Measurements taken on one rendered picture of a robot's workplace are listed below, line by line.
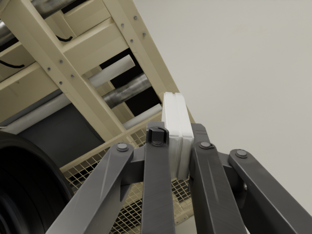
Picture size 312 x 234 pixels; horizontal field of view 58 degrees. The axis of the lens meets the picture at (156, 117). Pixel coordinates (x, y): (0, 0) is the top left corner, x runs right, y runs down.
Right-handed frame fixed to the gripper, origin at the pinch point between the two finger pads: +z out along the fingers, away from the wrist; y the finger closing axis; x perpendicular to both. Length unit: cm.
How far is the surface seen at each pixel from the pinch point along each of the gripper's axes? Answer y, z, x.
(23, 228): -46, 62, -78
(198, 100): 47, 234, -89
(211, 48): 67, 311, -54
